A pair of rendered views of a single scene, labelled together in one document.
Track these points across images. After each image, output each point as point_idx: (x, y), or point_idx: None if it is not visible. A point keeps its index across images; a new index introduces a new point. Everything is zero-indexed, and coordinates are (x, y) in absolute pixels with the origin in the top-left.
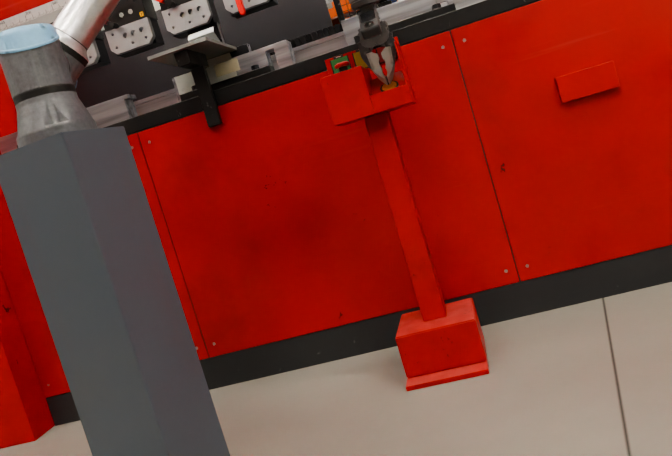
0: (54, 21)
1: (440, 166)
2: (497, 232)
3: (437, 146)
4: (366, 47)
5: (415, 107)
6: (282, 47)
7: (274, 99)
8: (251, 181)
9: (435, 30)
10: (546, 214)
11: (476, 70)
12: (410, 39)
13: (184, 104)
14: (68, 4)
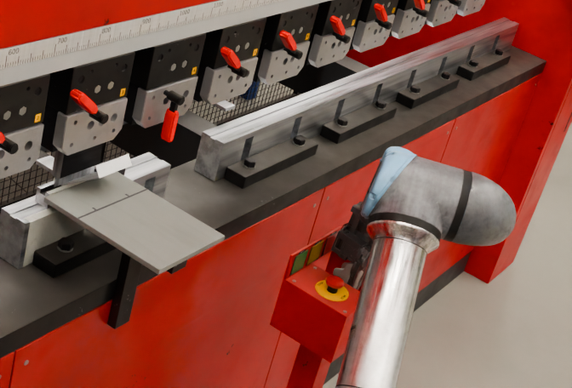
0: (380, 384)
1: (260, 327)
2: (261, 381)
3: (266, 307)
4: (363, 267)
5: (272, 269)
6: (163, 175)
7: (181, 276)
8: (115, 387)
9: (318, 188)
10: (293, 355)
11: (320, 227)
12: (301, 197)
13: (92, 296)
14: (394, 357)
